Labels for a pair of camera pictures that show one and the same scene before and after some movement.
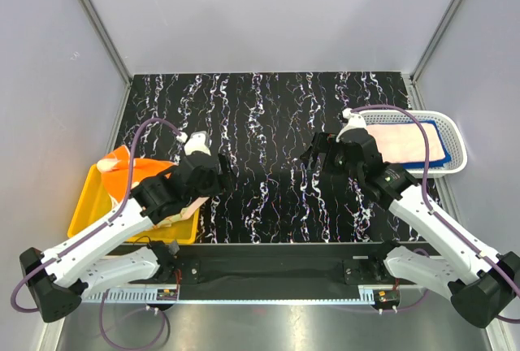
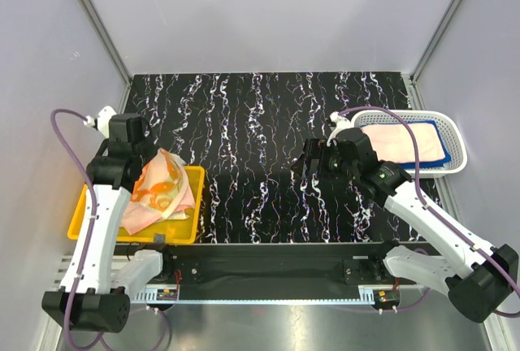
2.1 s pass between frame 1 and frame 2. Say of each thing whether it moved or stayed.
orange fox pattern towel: moved
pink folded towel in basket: stayed
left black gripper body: moved
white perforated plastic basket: stayed
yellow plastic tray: stayed
